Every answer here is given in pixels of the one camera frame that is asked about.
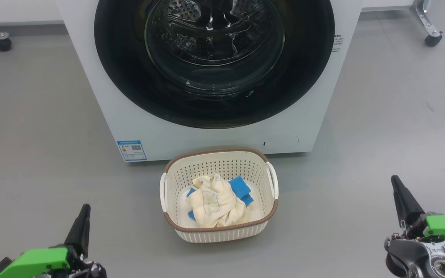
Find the black-rimmed glass washer door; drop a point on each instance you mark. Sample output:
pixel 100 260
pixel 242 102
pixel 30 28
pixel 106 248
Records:
pixel 129 77

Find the blue energy label sticker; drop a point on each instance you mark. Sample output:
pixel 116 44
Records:
pixel 131 150

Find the white front-load washing machine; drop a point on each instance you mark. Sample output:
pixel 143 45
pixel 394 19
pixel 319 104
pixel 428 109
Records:
pixel 222 141

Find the cream perforated laundry basket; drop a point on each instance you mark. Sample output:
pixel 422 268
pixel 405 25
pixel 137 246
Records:
pixel 222 233

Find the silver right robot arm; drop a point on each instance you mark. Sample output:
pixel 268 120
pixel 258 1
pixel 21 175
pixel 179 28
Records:
pixel 419 256

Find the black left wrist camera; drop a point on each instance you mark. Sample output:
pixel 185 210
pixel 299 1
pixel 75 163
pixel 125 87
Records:
pixel 0 267

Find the cream garment with bear print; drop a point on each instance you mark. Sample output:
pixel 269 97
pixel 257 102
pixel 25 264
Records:
pixel 214 204

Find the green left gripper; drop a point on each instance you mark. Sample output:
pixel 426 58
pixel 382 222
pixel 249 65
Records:
pixel 37 259

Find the round drain filter cover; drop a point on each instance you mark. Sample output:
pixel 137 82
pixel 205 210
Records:
pixel 282 142

